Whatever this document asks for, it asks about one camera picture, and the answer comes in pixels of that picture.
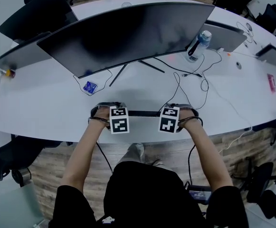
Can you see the clear water bottle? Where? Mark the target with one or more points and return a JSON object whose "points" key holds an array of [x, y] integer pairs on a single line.
{"points": [[200, 44]]}

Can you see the grey desk divider panel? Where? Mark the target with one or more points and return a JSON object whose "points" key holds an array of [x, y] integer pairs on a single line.
{"points": [[225, 38], [21, 56], [274, 56]]}

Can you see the cluster of black office chairs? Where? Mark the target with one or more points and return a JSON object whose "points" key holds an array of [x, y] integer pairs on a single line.
{"points": [[247, 1]]}

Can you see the blue patterned packet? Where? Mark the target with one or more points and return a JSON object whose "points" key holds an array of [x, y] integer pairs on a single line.
{"points": [[90, 87]]}

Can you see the flat black monitor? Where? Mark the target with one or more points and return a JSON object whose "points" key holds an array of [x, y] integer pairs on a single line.
{"points": [[38, 15]]}

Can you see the person's right hand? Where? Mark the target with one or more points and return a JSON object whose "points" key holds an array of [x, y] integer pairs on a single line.
{"points": [[186, 115]]}

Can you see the black monitor stand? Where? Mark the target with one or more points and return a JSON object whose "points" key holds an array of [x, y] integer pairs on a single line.
{"points": [[118, 75]]}

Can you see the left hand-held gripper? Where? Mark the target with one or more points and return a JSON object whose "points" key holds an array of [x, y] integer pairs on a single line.
{"points": [[119, 121]]}

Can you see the person's left forearm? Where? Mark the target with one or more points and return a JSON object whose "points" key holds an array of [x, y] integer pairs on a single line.
{"points": [[85, 155]]}

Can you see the small yellow-lidded jar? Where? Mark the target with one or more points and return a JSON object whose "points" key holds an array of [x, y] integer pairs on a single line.
{"points": [[10, 73]]}

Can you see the small white puck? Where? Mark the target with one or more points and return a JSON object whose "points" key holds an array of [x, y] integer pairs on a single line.
{"points": [[238, 65]]}

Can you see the curved black monitor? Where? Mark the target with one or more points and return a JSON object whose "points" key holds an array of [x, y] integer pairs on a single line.
{"points": [[128, 32]]}

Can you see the person's right forearm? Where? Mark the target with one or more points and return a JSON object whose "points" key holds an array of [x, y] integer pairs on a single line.
{"points": [[206, 155]]}

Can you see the pink packet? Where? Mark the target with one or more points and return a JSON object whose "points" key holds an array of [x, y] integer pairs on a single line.
{"points": [[271, 82]]}

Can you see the person's black shirt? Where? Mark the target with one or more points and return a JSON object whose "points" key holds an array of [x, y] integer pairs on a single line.
{"points": [[147, 193]]}

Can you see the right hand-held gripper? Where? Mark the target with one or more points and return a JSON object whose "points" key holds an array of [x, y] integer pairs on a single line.
{"points": [[168, 120]]}

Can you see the person's left hand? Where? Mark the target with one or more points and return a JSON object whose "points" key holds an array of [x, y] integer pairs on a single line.
{"points": [[102, 114]]}

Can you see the frosted glass panel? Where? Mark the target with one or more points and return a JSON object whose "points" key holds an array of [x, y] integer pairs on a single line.
{"points": [[9, 205]]}

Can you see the black keyboard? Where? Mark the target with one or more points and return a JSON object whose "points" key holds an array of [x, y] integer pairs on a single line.
{"points": [[143, 113]]}

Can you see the steel cylinder post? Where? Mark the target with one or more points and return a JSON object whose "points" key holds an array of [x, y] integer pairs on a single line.
{"points": [[21, 176]]}

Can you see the black device with screen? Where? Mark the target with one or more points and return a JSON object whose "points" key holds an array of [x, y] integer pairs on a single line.
{"points": [[199, 195]]}

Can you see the black mesh office chair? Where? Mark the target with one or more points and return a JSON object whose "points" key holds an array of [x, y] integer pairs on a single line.
{"points": [[21, 153], [261, 182]]}

